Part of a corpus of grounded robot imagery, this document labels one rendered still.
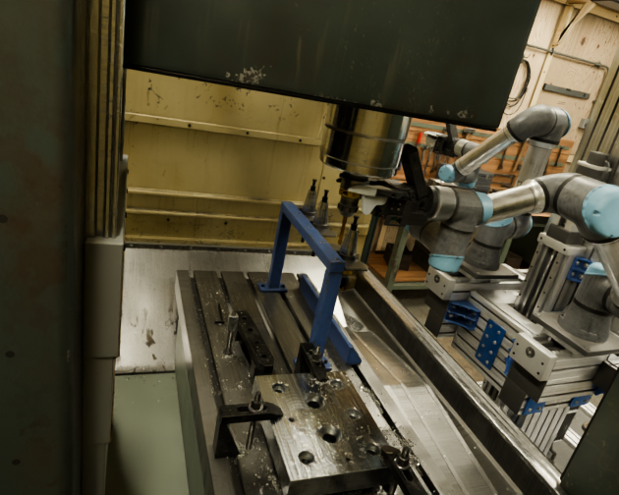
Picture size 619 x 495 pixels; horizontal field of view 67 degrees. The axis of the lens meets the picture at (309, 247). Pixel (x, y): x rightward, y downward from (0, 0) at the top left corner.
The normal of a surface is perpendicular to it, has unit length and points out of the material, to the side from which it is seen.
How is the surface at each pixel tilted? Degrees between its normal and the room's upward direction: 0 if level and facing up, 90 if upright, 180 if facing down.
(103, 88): 90
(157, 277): 24
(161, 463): 0
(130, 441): 0
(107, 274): 90
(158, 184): 90
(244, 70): 90
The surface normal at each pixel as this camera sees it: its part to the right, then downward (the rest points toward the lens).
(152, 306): 0.27, -0.66
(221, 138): 0.32, 0.42
